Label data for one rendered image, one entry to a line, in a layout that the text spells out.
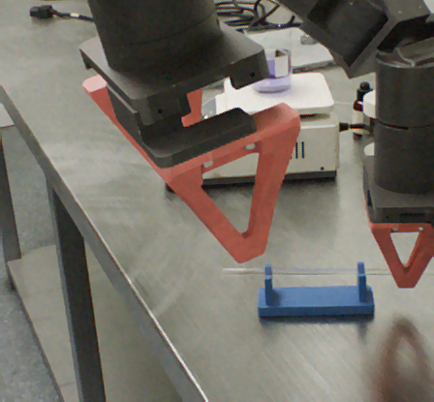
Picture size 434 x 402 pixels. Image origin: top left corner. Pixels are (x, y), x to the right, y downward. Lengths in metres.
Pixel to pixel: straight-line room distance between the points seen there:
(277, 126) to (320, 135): 0.63
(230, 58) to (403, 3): 0.33
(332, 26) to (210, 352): 0.28
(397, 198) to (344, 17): 0.15
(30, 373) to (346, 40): 1.49
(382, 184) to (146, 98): 0.38
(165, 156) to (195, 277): 0.49
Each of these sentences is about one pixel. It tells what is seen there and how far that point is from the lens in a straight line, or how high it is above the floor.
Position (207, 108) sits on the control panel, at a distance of 1.12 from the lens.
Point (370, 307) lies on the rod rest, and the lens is 0.81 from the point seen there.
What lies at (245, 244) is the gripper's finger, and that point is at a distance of 0.45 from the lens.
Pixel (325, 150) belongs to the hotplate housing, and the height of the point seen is 0.79.
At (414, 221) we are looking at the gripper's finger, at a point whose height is 0.84.
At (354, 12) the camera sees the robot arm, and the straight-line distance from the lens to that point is 0.74.
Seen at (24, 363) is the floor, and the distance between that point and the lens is 2.16.
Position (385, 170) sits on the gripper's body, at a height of 0.89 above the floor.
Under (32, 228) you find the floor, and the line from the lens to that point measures 2.74.
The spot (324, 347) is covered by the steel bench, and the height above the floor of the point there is 0.75.
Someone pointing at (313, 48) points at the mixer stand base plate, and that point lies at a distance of 1.52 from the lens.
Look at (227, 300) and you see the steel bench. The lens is 0.84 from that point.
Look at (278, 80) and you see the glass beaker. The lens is 1.06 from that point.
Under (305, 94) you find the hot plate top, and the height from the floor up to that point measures 0.84.
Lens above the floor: 1.19
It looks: 24 degrees down
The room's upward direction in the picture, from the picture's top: 4 degrees counter-clockwise
